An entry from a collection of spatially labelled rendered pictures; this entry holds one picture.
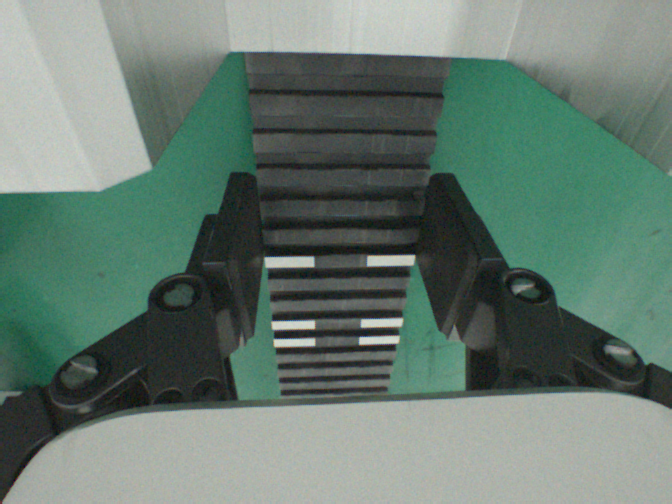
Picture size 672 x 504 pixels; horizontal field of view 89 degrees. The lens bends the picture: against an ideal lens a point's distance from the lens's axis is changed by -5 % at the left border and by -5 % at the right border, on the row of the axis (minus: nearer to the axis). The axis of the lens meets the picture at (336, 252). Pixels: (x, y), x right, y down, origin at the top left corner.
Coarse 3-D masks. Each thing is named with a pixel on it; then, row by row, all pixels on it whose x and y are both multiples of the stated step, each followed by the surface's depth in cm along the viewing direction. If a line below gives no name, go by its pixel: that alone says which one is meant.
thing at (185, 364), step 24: (168, 288) 7; (192, 288) 7; (168, 312) 7; (192, 312) 7; (168, 336) 6; (192, 336) 6; (216, 336) 6; (168, 360) 6; (192, 360) 6; (216, 360) 6; (168, 384) 6; (192, 384) 6; (216, 384) 6
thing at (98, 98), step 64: (0, 0) 2; (64, 0) 2; (128, 0) 2; (192, 0) 4; (256, 0) 5; (320, 0) 5; (384, 0) 5; (448, 0) 5; (512, 0) 5; (576, 0) 4; (640, 0) 3; (0, 64) 2; (64, 64) 2; (128, 64) 2; (192, 64) 4; (512, 64) 6; (576, 64) 4; (640, 64) 3; (0, 128) 2; (64, 128) 2; (128, 128) 3; (640, 128) 3; (0, 192) 3
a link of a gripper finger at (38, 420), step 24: (48, 384) 6; (0, 408) 6; (24, 408) 6; (48, 408) 6; (120, 408) 7; (0, 432) 6; (24, 432) 6; (48, 432) 6; (0, 456) 5; (24, 456) 5; (0, 480) 5
